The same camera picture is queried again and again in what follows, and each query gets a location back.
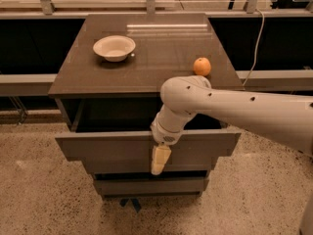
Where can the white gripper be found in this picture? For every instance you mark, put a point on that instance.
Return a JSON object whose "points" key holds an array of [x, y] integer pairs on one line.
{"points": [[163, 135]]}

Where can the grey top drawer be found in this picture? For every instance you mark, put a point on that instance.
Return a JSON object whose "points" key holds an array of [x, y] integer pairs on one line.
{"points": [[118, 130]]}

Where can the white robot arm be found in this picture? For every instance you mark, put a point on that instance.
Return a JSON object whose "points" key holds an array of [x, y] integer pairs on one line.
{"points": [[258, 202]]}

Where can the grey bottom drawer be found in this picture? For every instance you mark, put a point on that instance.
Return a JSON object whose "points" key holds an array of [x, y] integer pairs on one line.
{"points": [[150, 187]]}

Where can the grey drawer cabinet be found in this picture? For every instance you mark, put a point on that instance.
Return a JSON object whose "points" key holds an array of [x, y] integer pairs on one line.
{"points": [[166, 46]]}

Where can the orange fruit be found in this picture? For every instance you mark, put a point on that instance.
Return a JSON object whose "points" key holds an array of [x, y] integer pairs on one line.
{"points": [[202, 66]]}

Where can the white bowl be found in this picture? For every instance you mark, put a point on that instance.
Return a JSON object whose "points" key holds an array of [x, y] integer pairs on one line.
{"points": [[114, 48]]}

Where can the metal railing frame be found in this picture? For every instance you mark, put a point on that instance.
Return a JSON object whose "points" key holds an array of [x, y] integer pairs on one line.
{"points": [[150, 0]]}

